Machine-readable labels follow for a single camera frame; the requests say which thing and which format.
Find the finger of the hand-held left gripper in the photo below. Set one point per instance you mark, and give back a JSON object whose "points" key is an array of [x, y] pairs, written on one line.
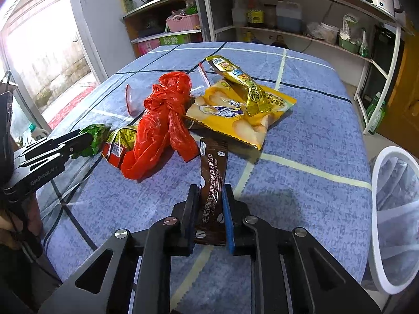
{"points": [[81, 142], [45, 162]]}

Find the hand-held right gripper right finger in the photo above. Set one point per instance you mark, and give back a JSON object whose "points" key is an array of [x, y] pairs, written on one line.
{"points": [[229, 219]]}

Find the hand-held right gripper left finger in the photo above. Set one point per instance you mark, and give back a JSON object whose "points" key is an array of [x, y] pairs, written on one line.
{"points": [[188, 216]]}

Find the green snack wrapper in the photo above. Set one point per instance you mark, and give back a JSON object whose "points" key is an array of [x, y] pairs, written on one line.
{"points": [[98, 137]]}

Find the brown coffee sachet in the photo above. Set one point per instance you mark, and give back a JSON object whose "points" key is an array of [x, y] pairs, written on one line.
{"points": [[211, 170]]}

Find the white bin with liner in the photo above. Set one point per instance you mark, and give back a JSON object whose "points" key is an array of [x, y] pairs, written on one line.
{"points": [[375, 229]]}

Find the white detergent bottle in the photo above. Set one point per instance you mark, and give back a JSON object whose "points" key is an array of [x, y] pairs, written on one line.
{"points": [[37, 134]]}

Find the red yellow snack packet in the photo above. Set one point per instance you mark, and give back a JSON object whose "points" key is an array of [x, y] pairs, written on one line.
{"points": [[118, 147]]}

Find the red doormat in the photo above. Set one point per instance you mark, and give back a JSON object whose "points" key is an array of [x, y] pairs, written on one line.
{"points": [[70, 106]]}

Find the clear red-edged wrapper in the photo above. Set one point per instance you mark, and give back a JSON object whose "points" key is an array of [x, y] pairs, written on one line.
{"points": [[131, 99], [204, 73]]}

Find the red plastic bag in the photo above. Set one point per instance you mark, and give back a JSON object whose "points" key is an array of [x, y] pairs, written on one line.
{"points": [[154, 127]]}

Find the blue checked tablecloth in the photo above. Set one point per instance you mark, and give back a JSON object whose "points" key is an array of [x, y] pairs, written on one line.
{"points": [[311, 186]]}

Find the yellow chip bag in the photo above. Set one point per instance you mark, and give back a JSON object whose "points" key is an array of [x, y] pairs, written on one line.
{"points": [[222, 117]]}

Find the pink printed box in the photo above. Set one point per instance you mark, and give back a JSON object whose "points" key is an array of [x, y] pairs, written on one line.
{"points": [[147, 48]]}

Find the wooden side cabinet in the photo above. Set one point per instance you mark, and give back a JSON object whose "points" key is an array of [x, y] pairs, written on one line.
{"points": [[128, 32]]}

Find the green printed carton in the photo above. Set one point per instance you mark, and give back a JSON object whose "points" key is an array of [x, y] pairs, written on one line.
{"points": [[176, 39]]}

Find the gold snack wrapper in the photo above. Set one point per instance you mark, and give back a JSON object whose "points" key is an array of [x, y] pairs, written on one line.
{"points": [[242, 78]]}

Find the yellow power strip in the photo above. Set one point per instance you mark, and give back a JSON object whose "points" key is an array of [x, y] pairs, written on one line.
{"points": [[126, 1]]}

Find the pink plastic basket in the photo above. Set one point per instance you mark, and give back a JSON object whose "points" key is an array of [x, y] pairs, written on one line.
{"points": [[183, 23]]}

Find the white metal shelf rack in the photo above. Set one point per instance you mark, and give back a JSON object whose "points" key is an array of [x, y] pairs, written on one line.
{"points": [[208, 16]]}

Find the green plastic bottle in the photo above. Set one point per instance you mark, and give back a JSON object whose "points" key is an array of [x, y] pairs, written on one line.
{"points": [[376, 111]]}

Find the yellow oil bottle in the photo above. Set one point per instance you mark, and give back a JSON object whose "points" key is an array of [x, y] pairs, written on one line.
{"points": [[249, 36]]}

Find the dark oil jug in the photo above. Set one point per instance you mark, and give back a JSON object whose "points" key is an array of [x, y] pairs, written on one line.
{"points": [[279, 41]]}

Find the clear plastic bottle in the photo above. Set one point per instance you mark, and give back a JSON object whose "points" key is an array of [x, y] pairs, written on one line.
{"points": [[239, 14]]}

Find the dark yellow-label sauce bottle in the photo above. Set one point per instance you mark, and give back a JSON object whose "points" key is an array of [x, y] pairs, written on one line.
{"points": [[255, 14]]}

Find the clear plastic bag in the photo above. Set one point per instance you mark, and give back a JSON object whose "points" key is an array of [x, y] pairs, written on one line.
{"points": [[313, 30]]}

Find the blue plastic jug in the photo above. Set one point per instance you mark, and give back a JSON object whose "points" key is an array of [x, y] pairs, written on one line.
{"points": [[289, 19]]}

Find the white plastic tub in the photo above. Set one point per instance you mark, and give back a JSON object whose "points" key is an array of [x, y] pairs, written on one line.
{"points": [[329, 33]]}

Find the green plastic bowl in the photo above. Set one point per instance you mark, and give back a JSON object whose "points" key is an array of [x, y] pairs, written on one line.
{"points": [[348, 45]]}

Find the orange wooden door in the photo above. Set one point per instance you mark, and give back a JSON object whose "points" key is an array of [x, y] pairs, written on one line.
{"points": [[406, 98]]}

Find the green dish soap bottle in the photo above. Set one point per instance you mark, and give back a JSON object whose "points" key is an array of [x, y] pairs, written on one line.
{"points": [[363, 44]]}

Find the white green plastic bag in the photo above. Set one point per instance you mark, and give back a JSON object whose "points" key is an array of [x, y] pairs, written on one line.
{"points": [[350, 24]]}

